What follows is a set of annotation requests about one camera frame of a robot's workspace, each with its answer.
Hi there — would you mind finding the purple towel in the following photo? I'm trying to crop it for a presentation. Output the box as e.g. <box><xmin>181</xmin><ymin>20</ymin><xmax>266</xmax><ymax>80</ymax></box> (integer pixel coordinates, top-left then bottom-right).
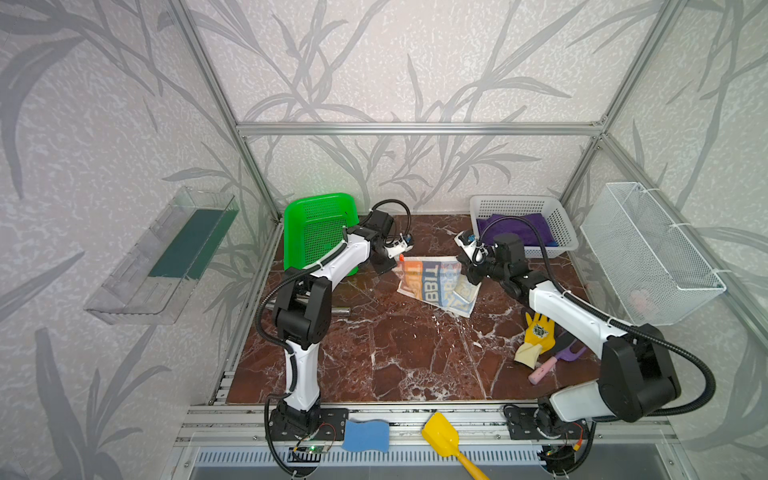
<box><xmin>476</xmin><ymin>213</ymin><xmax>559</xmax><ymax>247</ymax></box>

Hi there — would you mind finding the white light-blue towel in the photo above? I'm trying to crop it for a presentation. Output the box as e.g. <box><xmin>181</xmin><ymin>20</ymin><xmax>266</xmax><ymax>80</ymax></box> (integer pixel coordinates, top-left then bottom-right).
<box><xmin>395</xmin><ymin>256</ymin><xmax>480</xmax><ymax>318</ymax></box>

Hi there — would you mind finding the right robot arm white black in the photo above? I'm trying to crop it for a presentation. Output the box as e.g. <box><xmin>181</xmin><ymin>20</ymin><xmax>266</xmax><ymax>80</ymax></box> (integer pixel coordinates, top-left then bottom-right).
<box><xmin>455</xmin><ymin>230</ymin><xmax>717</xmax><ymax>438</ymax></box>

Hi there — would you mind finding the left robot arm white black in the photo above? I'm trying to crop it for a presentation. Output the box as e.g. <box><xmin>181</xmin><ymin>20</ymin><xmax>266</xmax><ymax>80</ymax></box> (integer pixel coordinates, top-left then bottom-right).
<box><xmin>256</xmin><ymin>199</ymin><xmax>413</xmax><ymax>430</ymax></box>

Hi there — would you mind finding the green plastic basket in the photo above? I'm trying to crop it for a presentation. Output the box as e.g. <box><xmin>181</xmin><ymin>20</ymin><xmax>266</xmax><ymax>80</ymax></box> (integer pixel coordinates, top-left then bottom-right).
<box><xmin>283</xmin><ymin>193</ymin><xmax>359</xmax><ymax>270</ymax></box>

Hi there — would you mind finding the white plastic basket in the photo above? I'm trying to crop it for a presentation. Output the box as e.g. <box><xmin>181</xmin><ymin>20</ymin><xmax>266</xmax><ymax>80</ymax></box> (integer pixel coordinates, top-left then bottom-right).
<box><xmin>469</xmin><ymin>195</ymin><xmax>579</xmax><ymax>258</ymax></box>

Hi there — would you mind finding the yellow packet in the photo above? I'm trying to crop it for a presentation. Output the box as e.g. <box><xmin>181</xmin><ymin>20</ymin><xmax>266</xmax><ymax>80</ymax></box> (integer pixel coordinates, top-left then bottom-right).
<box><xmin>524</xmin><ymin>311</ymin><xmax>556</xmax><ymax>353</ymax></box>

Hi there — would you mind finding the pale yellow cloth piece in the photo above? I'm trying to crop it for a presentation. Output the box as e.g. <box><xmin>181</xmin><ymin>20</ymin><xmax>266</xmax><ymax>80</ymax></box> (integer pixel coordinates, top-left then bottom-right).
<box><xmin>514</xmin><ymin>342</ymin><xmax>542</xmax><ymax>369</ymax></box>

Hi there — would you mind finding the purple small toy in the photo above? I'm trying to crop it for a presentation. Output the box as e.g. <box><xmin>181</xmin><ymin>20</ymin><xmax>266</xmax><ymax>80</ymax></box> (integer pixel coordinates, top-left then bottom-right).
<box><xmin>555</xmin><ymin>340</ymin><xmax>588</xmax><ymax>362</ymax></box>

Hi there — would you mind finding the silver metal trowel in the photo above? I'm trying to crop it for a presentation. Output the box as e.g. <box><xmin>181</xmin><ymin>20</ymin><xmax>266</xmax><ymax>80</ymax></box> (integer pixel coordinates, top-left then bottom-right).
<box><xmin>266</xmin><ymin>301</ymin><xmax>351</xmax><ymax>317</ymax></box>

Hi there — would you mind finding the yellow plastic shovel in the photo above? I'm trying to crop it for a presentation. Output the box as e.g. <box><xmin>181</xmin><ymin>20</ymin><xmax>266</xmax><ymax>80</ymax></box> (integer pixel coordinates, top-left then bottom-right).
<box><xmin>421</xmin><ymin>412</ymin><xmax>489</xmax><ymax>480</ymax></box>

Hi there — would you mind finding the blue sponge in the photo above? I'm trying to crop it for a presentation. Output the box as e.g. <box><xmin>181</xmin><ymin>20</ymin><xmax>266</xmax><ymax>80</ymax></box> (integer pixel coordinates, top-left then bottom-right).
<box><xmin>342</xmin><ymin>420</ymin><xmax>390</xmax><ymax>453</ymax></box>

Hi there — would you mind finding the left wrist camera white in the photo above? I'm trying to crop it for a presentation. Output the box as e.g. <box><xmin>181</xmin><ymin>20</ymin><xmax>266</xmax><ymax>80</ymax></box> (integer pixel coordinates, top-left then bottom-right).
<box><xmin>385</xmin><ymin>234</ymin><xmax>414</xmax><ymax>258</ymax></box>

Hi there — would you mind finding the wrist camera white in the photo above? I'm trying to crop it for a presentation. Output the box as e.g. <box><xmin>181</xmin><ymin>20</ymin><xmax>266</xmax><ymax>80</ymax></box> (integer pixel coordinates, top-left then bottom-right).
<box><xmin>454</xmin><ymin>230</ymin><xmax>487</xmax><ymax>265</ymax></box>
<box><xmin>385</xmin><ymin>234</ymin><xmax>414</xmax><ymax>258</ymax></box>

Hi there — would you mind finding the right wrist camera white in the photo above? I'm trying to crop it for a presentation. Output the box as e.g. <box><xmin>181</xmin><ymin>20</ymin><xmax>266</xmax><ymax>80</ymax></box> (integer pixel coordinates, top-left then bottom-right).
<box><xmin>454</xmin><ymin>230</ymin><xmax>487</xmax><ymax>265</ymax></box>

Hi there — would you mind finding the pink item in wire basket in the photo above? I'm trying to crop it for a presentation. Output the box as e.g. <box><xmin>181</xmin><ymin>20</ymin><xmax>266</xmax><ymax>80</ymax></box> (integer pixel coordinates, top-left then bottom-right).
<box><xmin>630</xmin><ymin>289</ymin><xmax>657</xmax><ymax>315</ymax></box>

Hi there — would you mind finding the white wire wall basket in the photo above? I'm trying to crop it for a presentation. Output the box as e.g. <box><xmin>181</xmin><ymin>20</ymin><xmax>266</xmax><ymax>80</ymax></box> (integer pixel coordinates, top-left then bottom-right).
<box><xmin>581</xmin><ymin>182</ymin><xmax>726</xmax><ymax>326</ymax></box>

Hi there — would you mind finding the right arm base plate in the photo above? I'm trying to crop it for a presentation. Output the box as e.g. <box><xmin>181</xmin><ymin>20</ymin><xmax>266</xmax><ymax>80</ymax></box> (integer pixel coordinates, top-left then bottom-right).
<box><xmin>502</xmin><ymin>404</ymin><xmax>589</xmax><ymax>442</ymax></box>

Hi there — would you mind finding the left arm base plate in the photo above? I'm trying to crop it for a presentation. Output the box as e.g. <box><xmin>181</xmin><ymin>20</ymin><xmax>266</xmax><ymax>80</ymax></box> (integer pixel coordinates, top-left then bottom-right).
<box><xmin>267</xmin><ymin>407</ymin><xmax>349</xmax><ymax>441</ymax></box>

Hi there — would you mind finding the clear acrylic wall shelf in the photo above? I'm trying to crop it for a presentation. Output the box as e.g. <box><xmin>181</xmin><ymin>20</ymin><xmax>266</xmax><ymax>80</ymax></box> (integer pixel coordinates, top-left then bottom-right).
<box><xmin>84</xmin><ymin>187</ymin><xmax>239</xmax><ymax>325</ymax></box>

